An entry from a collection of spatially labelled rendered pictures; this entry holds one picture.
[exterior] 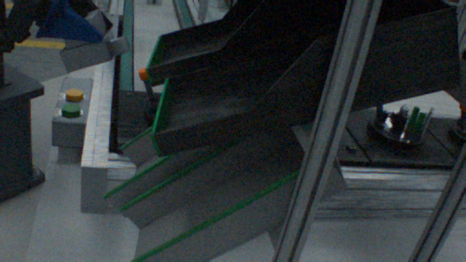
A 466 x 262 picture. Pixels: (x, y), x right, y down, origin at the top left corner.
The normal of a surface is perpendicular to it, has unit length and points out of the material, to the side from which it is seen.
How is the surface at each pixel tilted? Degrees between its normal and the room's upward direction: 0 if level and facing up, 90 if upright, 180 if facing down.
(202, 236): 90
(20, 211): 0
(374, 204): 90
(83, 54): 90
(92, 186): 90
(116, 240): 0
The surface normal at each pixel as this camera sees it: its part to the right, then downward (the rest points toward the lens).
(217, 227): 0.01, 0.48
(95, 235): 0.18, -0.86
